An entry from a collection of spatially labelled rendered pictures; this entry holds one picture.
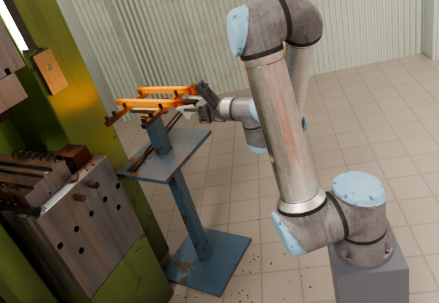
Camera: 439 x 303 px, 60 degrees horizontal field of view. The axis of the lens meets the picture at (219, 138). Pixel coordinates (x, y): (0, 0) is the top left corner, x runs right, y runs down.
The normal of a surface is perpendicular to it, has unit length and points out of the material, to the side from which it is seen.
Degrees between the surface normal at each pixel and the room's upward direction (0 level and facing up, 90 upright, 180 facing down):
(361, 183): 5
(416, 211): 0
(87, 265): 90
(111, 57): 90
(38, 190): 90
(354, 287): 90
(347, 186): 5
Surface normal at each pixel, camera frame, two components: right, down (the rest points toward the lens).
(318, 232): 0.22, 0.22
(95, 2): -0.07, 0.53
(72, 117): 0.87, 0.04
